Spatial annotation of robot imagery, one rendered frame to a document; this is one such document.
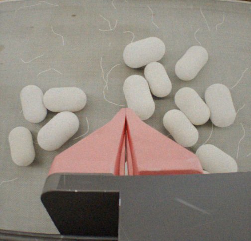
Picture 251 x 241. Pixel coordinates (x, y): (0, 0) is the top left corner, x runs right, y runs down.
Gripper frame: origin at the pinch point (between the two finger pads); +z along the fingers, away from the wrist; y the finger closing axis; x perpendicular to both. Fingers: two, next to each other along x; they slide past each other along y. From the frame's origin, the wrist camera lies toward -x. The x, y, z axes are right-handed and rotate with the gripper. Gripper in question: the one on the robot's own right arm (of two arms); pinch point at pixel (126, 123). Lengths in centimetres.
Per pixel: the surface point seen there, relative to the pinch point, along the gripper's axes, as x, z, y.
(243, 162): 4.4, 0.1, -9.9
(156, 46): -3.4, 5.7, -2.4
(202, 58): -2.6, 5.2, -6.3
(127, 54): -2.8, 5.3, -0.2
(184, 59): -2.5, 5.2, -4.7
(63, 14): -5.3, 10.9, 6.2
